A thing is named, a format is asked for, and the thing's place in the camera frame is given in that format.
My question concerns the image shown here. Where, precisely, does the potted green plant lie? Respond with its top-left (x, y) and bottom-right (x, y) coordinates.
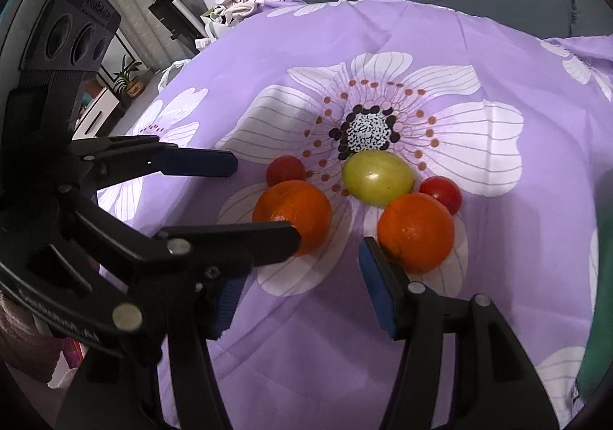
top-left (112, 55), bottom-right (144, 98)

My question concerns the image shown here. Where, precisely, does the black stick vacuum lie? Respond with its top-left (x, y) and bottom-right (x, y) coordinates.
top-left (108, 0), bottom-right (207, 54)

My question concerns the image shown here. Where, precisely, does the white low cabinet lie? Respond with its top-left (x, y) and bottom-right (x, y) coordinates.
top-left (72, 80), bottom-right (128, 138)

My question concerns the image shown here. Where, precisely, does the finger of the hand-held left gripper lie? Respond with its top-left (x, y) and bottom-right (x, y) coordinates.
top-left (62, 190), bottom-right (302, 331)
top-left (72, 135), bottom-right (239, 191)

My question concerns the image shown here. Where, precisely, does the orange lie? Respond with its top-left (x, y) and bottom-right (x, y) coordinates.
top-left (377, 193), bottom-right (456, 274)
top-left (252, 180), bottom-right (333, 258)

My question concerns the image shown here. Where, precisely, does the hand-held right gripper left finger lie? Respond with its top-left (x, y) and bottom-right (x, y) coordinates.
top-left (55, 277), bottom-right (247, 430)

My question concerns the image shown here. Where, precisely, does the person's left forearm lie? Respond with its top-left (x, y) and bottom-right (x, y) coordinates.
top-left (0, 293), bottom-right (72, 385)

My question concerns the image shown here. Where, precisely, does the red cherry tomato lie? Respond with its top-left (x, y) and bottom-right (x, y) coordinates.
top-left (266, 155), bottom-right (307, 189)
top-left (419, 175), bottom-right (463, 216)

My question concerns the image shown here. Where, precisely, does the yellow-green tomato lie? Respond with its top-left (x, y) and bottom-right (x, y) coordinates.
top-left (341, 151), bottom-right (415, 208)

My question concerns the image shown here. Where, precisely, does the green plastic bowl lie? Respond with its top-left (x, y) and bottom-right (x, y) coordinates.
top-left (576, 162), bottom-right (613, 416)

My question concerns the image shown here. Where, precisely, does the white plastic bag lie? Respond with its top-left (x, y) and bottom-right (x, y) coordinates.
top-left (157, 57), bottom-right (193, 90)

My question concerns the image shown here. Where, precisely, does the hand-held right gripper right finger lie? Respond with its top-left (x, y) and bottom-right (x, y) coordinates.
top-left (358, 237), bottom-right (560, 430)

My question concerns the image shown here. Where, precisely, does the purple floral tablecloth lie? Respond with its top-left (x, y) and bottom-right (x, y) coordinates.
top-left (96, 0), bottom-right (613, 430)

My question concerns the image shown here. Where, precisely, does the white crumpled cloth pile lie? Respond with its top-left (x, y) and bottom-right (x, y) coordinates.
top-left (206, 0), bottom-right (269, 26)

